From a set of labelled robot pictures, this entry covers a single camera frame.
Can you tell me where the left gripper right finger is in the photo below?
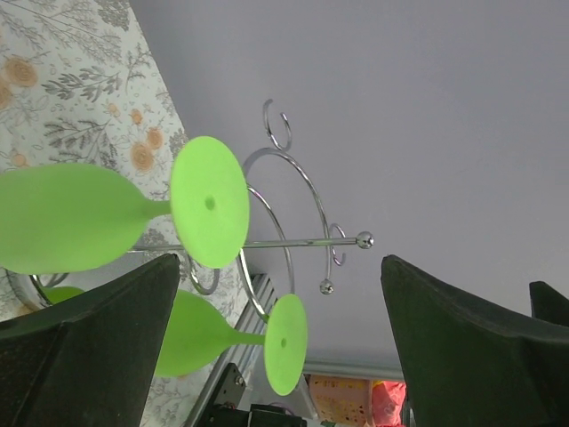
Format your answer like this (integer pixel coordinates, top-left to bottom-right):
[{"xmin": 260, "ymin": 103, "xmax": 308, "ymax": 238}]
[{"xmin": 381, "ymin": 255, "xmax": 568, "ymax": 426}]

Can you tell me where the green wine glass rear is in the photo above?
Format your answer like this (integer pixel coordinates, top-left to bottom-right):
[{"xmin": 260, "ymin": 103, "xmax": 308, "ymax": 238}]
[{"xmin": 1, "ymin": 136, "xmax": 250, "ymax": 275}]

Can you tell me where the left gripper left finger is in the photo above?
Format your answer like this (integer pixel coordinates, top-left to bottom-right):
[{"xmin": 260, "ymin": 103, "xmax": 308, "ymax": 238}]
[{"xmin": 1, "ymin": 254, "xmax": 180, "ymax": 426}]

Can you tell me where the chrome wine glass rack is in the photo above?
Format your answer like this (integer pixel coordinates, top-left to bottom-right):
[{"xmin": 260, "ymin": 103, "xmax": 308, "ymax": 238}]
[{"xmin": 6, "ymin": 98, "xmax": 375, "ymax": 321}]

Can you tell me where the green wine glass front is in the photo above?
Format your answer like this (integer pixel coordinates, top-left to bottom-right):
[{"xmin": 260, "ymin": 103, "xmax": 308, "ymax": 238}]
[{"xmin": 155, "ymin": 290, "xmax": 309, "ymax": 396}]

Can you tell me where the floral table mat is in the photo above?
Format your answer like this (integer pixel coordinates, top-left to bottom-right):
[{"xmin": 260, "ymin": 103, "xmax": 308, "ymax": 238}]
[{"xmin": 0, "ymin": 0, "xmax": 250, "ymax": 427}]

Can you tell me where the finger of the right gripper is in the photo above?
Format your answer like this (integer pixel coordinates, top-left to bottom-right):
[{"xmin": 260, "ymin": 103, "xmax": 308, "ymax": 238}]
[{"xmin": 529, "ymin": 281, "xmax": 569, "ymax": 327}]

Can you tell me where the green wine glass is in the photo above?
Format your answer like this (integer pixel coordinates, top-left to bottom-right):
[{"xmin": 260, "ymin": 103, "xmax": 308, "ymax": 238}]
[
  {"xmin": 155, "ymin": 290, "xmax": 309, "ymax": 396},
  {"xmin": 1, "ymin": 136, "xmax": 250, "ymax": 275}
]

